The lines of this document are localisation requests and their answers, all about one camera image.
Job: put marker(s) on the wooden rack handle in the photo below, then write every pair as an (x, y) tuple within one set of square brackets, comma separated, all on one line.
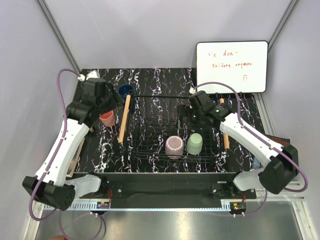
[(124, 119), (226, 141)]

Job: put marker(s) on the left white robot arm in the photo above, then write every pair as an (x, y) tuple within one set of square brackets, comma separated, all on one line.
[(49, 185)]

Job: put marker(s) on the black marble mat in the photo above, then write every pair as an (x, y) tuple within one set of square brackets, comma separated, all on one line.
[(102, 152)]

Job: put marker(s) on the right wooden rack handle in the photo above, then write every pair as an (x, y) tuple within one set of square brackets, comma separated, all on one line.
[(226, 141)]

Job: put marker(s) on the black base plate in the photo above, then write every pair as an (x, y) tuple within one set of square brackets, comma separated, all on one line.
[(172, 190)]

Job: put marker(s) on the Tale of Two Cities book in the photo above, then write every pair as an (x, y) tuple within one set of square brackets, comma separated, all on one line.
[(75, 160)]

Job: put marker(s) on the lilac mug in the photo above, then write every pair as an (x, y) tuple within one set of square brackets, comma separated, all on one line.
[(174, 147)]

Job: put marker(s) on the black wire dish rack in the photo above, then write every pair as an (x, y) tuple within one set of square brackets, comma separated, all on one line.
[(153, 119)]

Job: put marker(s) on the light green cup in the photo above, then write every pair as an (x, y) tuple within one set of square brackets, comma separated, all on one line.
[(194, 144)]

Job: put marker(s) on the dark blue mug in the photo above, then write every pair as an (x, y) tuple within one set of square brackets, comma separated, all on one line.
[(125, 90)]

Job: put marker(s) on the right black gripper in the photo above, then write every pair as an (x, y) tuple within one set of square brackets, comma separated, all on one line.
[(184, 111)]

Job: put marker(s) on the pink cup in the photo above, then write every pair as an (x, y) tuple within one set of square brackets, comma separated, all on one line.
[(108, 119)]

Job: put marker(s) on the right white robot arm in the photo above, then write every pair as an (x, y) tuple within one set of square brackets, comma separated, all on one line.
[(279, 163)]

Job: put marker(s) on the white whiteboard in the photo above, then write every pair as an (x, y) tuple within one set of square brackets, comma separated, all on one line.
[(242, 65)]

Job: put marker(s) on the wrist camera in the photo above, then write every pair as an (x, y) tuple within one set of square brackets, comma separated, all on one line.
[(92, 74), (192, 91)]

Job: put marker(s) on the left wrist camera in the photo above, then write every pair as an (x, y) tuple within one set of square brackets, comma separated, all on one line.
[(92, 74)]

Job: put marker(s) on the books at right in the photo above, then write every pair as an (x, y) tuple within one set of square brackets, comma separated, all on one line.
[(256, 164)]

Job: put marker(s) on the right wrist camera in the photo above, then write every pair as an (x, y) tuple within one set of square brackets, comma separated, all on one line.
[(192, 91)]

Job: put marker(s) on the left wooden rack handle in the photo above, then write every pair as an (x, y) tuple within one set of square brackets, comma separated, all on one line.
[(124, 119)]

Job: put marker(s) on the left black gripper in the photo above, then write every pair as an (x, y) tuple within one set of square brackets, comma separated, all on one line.
[(116, 100)]

